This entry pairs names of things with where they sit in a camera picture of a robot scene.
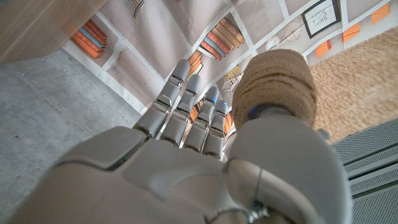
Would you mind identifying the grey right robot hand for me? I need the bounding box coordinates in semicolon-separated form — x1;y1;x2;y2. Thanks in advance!
6;58;354;224

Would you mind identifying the beige nylon stocking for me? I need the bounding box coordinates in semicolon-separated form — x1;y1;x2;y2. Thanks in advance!
231;26;398;144

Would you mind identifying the printed bookshelf backdrop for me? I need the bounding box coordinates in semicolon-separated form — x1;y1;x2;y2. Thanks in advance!
62;0;398;138

